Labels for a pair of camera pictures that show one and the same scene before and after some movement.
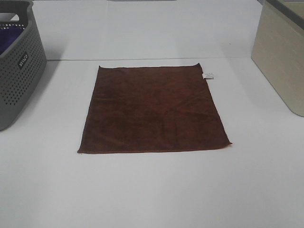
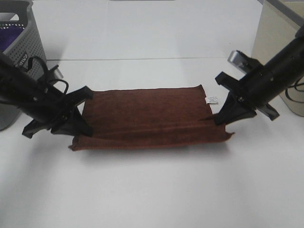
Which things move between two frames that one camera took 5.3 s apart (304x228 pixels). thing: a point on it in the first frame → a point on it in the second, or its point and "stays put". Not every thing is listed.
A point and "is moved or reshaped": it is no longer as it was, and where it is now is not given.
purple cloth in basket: [7, 36] stays put
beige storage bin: [279, 49] stays put
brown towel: [153, 108] is moved or reshaped
